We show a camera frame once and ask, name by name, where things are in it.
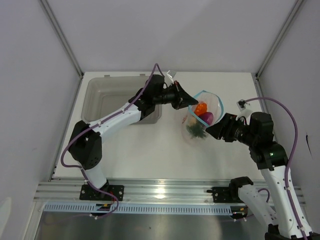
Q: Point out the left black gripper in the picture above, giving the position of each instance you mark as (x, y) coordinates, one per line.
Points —
(186, 99)

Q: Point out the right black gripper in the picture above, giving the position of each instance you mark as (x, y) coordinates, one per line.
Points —
(223, 128)

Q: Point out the small orange pumpkin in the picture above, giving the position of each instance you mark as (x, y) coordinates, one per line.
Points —
(200, 109)

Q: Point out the purple red onion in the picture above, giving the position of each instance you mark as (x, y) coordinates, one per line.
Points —
(207, 117)

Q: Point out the clear zip top bag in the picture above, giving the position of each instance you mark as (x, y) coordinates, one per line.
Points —
(215, 106)

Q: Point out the orange toy pineapple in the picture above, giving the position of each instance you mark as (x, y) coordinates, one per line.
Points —
(196, 130)

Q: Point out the beige garlic bulb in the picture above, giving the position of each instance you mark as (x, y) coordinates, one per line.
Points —
(192, 120)

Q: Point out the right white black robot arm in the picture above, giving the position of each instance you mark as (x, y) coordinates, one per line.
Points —
(285, 220)

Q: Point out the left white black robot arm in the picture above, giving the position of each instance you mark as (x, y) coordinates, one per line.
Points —
(86, 141)

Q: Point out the clear grey plastic bin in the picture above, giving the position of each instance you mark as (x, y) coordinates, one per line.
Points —
(105, 95)

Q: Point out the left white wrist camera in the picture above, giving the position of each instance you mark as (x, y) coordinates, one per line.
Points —
(170, 75)

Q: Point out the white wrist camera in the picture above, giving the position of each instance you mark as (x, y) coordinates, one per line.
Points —
(170, 75)
(245, 110)

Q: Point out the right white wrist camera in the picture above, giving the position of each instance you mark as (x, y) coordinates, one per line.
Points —
(245, 110)

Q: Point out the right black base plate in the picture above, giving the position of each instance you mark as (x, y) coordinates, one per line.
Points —
(222, 194)

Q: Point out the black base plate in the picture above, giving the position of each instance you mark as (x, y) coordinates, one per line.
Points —
(87, 193)
(222, 194)

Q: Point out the aluminium mounting rail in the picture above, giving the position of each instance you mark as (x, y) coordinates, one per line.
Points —
(136, 191)

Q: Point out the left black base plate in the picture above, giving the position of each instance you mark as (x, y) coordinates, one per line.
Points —
(87, 193)

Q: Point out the right aluminium frame post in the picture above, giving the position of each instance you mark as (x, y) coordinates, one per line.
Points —
(280, 36)

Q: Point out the aluminium frame post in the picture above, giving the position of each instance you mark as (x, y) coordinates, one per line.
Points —
(280, 36)
(49, 13)

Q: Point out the left aluminium frame post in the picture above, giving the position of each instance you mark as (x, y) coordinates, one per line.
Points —
(49, 13)

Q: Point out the slotted white cable duct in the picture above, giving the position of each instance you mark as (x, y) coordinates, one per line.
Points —
(132, 208)

